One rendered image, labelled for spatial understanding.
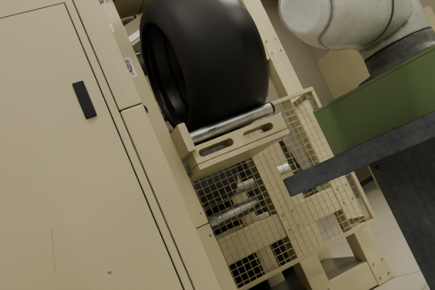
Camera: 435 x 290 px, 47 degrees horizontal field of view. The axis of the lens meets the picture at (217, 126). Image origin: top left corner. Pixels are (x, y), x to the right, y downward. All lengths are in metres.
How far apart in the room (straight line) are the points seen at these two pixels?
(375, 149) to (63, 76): 0.59
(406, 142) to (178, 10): 1.02
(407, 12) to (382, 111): 0.22
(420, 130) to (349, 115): 0.16
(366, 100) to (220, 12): 0.85
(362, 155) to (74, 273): 0.55
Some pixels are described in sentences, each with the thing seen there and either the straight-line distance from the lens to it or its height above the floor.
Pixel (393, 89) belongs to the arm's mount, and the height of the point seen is 0.72.
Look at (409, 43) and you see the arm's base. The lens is 1.09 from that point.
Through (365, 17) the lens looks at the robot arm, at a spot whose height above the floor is 0.85.
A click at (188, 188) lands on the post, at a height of 0.75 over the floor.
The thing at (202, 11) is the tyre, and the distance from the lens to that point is 1.72.
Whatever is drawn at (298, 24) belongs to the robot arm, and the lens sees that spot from 0.91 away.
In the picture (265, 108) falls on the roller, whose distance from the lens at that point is 1.78.
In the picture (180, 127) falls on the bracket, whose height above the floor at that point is 0.94.
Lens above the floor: 0.65
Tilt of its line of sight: 9 degrees up
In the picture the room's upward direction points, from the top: 24 degrees counter-clockwise
